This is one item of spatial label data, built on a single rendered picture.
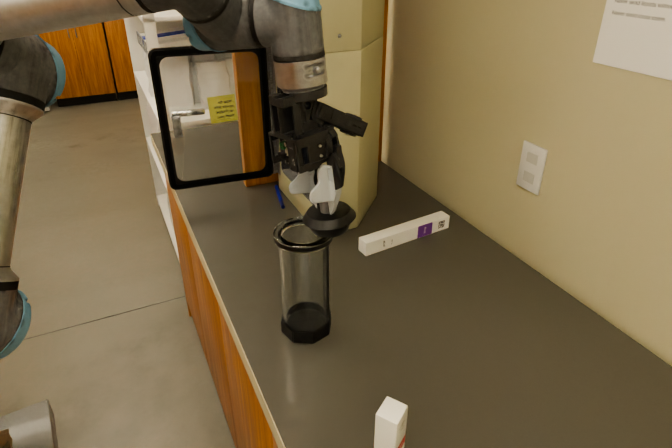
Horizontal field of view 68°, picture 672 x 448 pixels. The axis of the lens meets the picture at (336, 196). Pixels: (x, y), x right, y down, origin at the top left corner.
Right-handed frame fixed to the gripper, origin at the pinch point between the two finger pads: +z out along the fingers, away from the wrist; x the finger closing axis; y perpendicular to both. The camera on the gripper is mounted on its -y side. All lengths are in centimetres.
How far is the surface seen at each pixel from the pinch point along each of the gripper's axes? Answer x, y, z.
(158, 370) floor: -120, 8, 115
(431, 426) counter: 23.4, 2.3, 32.2
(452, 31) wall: -25, -68, -16
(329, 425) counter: 12.5, 14.3, 30.6
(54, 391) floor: -137, 44, 112
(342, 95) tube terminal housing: -27.7, -29.5, -7.4
